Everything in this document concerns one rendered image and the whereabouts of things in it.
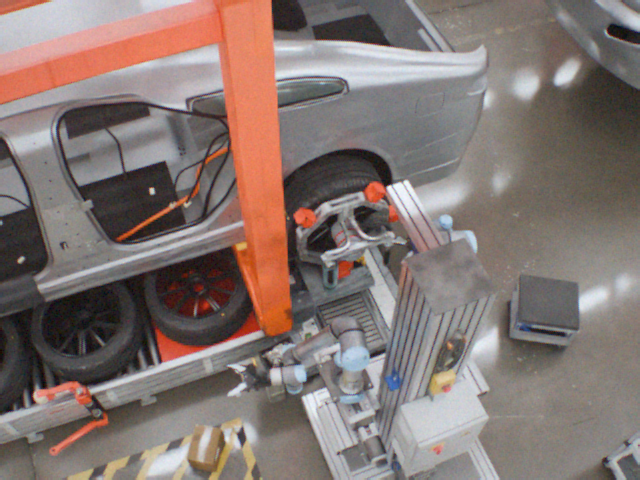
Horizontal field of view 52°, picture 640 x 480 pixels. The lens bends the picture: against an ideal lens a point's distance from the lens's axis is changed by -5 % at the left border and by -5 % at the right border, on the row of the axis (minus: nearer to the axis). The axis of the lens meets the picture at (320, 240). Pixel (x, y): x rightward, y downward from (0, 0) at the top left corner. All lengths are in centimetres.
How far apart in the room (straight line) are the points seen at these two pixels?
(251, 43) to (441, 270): 101
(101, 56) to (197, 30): 31
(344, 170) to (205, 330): 123
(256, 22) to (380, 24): 294
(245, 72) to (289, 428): 252
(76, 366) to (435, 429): 211
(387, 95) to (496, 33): 330
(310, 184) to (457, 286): 154
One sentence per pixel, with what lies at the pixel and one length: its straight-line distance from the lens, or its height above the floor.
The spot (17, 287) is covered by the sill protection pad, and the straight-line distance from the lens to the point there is 394.
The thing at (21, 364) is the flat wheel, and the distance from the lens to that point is 432.
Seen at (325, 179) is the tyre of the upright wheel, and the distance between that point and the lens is 373.
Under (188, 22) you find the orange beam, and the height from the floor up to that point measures 273.
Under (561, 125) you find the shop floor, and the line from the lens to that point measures 601.
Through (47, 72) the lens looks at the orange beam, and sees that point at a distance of 224.
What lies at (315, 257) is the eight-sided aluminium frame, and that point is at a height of 70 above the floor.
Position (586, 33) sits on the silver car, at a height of 97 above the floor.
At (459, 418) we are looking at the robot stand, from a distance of 307.
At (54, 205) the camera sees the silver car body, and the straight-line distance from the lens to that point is 347.
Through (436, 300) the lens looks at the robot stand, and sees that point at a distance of 237.
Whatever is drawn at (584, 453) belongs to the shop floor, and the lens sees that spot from 454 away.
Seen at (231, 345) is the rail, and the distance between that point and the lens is 410.
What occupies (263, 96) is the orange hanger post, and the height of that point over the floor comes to 236.
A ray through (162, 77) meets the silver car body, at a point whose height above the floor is 194.
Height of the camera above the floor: 406
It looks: 56 degrees down
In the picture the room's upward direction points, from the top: straight up
